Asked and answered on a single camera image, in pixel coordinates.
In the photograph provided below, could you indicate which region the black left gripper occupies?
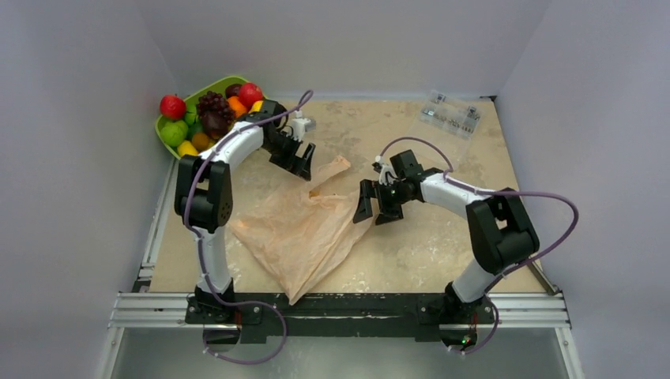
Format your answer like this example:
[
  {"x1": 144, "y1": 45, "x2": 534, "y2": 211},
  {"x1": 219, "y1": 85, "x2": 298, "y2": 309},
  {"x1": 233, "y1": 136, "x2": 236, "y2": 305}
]
[{"x1": 263, "y1": 132, "x2": 314, "y2": 182}]

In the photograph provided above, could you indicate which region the translucent orange plastic bag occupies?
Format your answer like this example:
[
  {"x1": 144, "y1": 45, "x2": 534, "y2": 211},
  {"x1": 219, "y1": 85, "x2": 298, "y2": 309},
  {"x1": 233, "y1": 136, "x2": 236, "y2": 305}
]
[{"x1": 228, "y1": 156, "x2": 372, "y2": 306}]

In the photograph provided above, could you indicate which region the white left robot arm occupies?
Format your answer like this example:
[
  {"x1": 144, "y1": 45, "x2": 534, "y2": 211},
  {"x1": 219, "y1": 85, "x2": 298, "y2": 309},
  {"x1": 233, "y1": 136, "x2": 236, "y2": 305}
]
[{"x1": 175, "y1": 100, "x2": 316, "y2": 323}]

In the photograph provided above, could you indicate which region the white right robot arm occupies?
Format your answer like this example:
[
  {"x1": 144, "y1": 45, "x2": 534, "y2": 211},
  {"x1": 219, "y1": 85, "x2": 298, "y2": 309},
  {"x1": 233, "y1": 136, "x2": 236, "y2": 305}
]
[{"x1": 352, "y1": 150, "x2": 540, "y2": 321}]

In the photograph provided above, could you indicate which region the yellow lemon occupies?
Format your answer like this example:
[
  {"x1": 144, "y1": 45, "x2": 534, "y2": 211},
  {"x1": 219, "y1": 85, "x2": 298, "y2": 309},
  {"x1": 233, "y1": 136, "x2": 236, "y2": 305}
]
[{"x1": 249, "y1": 100, "x2": 265, "y2": 114}]

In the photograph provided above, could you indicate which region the orange tangerine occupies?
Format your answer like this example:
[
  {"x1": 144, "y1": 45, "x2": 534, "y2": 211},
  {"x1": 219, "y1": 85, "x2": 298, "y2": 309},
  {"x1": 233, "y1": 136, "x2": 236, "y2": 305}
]
[{"x1": 227, "y1": 96, "x2": 248, "y2": 118}]

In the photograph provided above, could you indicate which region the red apple in basket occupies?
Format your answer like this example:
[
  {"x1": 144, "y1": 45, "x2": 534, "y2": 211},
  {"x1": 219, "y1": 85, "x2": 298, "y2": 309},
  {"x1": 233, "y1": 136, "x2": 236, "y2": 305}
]
[{"x1": 238, "y1": 82, "x2": 265, "y2": 109}]

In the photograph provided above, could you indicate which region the dark red plum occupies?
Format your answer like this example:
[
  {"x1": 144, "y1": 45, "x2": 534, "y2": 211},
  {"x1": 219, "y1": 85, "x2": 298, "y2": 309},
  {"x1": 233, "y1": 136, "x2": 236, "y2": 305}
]
[{"x1": 201, "y1": 112, "x2": 229, "y2": 140}]

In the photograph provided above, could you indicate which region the brown kiwi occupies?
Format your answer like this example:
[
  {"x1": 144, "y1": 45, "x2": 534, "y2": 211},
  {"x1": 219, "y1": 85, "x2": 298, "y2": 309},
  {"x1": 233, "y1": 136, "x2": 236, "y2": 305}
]
[{"x1": 190, "y1": 132, "x2": 212, "y2": 152}]

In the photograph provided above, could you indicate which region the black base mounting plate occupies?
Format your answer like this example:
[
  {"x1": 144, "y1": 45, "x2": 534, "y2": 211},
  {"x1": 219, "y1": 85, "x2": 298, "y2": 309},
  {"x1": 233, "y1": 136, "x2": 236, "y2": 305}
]
[{"x1": 185, "y1": 288, "x2": 495, "y2": 346}]

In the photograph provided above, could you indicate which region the dark purple grape bunch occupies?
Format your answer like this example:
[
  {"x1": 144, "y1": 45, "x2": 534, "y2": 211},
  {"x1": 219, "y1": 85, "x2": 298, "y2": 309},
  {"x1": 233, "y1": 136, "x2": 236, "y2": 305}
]
[{"x1": 195, "y1": 91, "x2": 235, "y2": 125}]

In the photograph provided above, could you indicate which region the yellow mango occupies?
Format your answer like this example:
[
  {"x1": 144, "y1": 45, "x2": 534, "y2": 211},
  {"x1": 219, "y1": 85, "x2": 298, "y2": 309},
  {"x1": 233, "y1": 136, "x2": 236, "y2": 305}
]
[{"x1": 176, "y1": 141, "x2": 199, "y2": 157}]

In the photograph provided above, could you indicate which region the clear plastic screw box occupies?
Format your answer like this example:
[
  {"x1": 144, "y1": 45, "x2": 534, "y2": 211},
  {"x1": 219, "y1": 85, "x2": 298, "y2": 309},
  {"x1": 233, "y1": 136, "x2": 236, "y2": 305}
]
[{"x1": 408, "y1": 90, "x2": 484, "y2": 169}]

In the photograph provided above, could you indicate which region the green plastic fruit basket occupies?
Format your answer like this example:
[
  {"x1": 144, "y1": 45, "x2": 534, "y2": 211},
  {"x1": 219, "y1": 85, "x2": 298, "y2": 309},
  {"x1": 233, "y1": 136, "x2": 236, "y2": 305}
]
[{"x1": 154, "y1": 76, "x2": 265, "y2": 158}]

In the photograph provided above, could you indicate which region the green bumpy custard apple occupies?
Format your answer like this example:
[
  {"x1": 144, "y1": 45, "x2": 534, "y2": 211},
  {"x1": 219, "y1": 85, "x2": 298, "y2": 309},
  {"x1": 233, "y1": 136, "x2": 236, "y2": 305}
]
[{"x1": 159, "y1": 120, "x2": 189, "y2": 148}]

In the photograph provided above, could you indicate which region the red apple outside basket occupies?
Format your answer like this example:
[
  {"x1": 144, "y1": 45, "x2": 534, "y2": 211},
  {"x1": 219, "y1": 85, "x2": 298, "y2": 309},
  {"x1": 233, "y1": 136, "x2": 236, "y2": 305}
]
[{"x1": 159, "y1": 95, "x2": 187, "y2": 121}]

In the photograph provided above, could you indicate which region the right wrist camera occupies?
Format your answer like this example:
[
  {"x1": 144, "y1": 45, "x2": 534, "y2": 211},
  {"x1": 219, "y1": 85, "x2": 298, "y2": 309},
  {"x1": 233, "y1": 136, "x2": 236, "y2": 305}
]
[{"x1": 372, "y1": 156, "x2": 396, "y2": 186}]

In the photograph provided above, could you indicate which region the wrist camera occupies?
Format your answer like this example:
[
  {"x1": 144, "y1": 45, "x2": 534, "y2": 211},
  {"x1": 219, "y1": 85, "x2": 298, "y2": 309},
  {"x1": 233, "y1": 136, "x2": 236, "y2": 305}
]
[
  {"x1": 287, "y1": 111, "x2": 316, "y2": 141},
  {"x1": 372, "y1": 156, "x2": 396, "y2": 186}
]

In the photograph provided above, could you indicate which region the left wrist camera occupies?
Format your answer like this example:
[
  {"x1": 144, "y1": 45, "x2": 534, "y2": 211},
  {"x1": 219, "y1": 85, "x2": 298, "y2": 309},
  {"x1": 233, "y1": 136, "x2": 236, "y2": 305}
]
[{"x1": 287, "y1": 111, "x2": 316, "y2": 141}]

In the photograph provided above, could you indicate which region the front aluminium rail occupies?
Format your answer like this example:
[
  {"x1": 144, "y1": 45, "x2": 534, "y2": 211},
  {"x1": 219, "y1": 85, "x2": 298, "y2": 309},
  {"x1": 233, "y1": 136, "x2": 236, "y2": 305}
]
[{"x1": 108, "y1": 293, "x2": 570, "y2": 328}]

